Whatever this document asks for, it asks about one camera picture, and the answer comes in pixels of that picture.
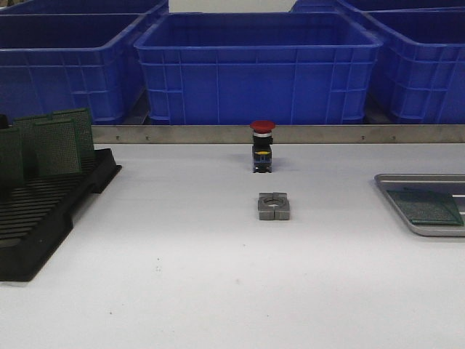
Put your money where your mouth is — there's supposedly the green perforated board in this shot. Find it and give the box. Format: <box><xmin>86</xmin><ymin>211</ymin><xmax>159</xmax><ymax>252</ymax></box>
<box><xmin>399</xmin><ymin>188</ymin><xmax>459</xmax><ymax>212</ymax></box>
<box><xmin>387</xmin><ymin>189</ymin><xmax>464</xmax><ymax>226</ymax></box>
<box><xmin>33</xmin><ymin>119</ymin><xmax>81</xmax><ymax>177</ymax></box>

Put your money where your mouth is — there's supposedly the rear right green board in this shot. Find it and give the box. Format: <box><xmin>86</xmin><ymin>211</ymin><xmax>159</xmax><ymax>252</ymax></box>
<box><xmin>52</xmin><ymin>108</ymin><xmax>95</xmax><ymax>159</ymax></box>

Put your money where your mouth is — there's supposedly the black slotted board rack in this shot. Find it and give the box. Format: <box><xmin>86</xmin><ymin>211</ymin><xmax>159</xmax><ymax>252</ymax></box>
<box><xmin>1</xmin><ymin>148</ymin><xmax>121</xmax><ymax>282</ymax></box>

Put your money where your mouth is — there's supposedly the silver metal tray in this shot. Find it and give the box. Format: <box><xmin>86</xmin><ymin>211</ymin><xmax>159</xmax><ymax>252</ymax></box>
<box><xmin>375</xmin><ymin>174</ymin><xmax>464</xmax><ymax>237</ymax></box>

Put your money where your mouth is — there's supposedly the rear left green board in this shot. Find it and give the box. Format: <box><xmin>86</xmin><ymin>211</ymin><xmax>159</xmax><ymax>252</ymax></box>
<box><xmin>13</xmin><ymin>114</ymin><xmax>51</xmax><ymax>175</ymax></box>

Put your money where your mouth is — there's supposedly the left-edge green board behind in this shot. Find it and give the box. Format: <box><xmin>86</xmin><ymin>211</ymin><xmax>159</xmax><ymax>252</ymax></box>
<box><xmin>1</xmin><ymin>127</ymin><xmax>25</xmax><ymax>188</ymax></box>

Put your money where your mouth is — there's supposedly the red emergency stop button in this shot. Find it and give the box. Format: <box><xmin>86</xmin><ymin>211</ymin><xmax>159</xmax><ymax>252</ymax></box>
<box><xmin>250</xmin><ymin>120</ymin><xmax>275</xmax><ymax>173</ymax></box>

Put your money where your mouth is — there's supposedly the grey square metal block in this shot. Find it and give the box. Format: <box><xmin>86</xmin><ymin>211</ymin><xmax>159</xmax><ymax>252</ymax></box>
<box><xmin>257</xmin><ymin>192</ymin><xmax>291</xmax><ymax>220</ymax></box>

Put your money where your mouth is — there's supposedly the centre blue plastic crate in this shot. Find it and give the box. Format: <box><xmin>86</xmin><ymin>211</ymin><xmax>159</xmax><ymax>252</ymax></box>
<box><xmin>135</xmin><ymin>12</ymin><xmax>381</xmax><ymax>125</ymax></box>

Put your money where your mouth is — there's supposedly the blue plastic crate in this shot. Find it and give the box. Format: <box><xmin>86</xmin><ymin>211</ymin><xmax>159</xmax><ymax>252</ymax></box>
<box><xmin>1</xmin><ymin>14</ymin><xmax>147</xmax><ymax>124</ymax></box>
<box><xmin>364</xmin><ymin>10</ymin><xmax>464</xmax><ymax>124</ymax></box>
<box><xmin>135</xmin><ymin>12</ymin><xmax>381</xmax><ymax>125</ymax></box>

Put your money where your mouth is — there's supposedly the far right blue crate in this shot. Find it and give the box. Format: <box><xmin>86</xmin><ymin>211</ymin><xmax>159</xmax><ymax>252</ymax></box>
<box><xmin>291</xmin><ymin>0</ymin><xmax>464</xmax><ymax>12</ymax></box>

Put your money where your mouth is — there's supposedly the right blue plastic crate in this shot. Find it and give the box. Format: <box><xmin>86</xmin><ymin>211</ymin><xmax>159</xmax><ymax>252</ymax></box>
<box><xmin>364</xmin><ymin>10</ymin><xmax>464</xmax><ymax>124</ymax></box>

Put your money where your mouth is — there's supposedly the left blue plastic crate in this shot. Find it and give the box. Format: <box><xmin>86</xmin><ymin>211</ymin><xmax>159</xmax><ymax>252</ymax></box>
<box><xmin>1</xmin><ymin>14</ymin><xmax>147</xmax><ymax>124</ymax></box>

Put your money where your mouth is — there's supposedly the far left blue crate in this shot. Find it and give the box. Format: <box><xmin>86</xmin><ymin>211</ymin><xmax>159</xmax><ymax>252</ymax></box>
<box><xmin>1</xmin><ymin>0</ymin><xmax>169</xmax><ymax>15</ymax></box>

